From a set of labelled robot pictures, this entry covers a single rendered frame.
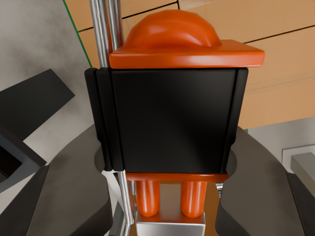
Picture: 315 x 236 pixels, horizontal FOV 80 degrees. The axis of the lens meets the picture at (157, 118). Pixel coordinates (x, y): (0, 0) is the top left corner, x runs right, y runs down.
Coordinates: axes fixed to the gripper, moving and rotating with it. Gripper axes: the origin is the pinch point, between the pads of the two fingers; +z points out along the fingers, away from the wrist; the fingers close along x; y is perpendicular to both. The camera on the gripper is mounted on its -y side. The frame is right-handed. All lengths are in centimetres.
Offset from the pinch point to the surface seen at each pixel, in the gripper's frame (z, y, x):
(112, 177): 63, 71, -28
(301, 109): 68, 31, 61
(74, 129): 122, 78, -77
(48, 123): 122, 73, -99
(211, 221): 33, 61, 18
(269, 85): 68, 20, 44
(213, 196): 44, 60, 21
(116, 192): 63, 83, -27
